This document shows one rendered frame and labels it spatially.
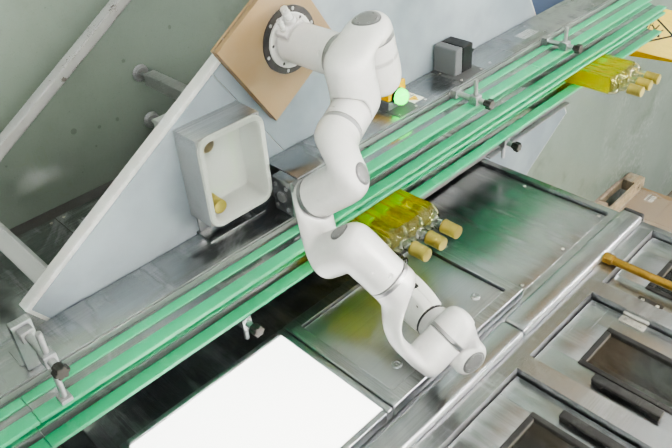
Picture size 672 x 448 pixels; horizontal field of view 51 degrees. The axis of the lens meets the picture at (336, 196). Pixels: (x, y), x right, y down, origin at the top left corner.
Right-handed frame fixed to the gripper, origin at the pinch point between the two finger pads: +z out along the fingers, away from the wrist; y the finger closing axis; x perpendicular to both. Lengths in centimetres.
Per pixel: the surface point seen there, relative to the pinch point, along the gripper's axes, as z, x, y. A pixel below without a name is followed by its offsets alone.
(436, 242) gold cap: 4.0, -15.5, 0.8
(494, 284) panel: -3.9, -27.1, -12.3
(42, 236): 86, 63, -15
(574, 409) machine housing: -38.3, -19.2, -17.0
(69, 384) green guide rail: 5, 68, 4
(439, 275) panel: 6.5, -18.5, -12.6
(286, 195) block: 26.9, 10.8, 11.9
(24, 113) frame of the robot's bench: 84, 56, 23
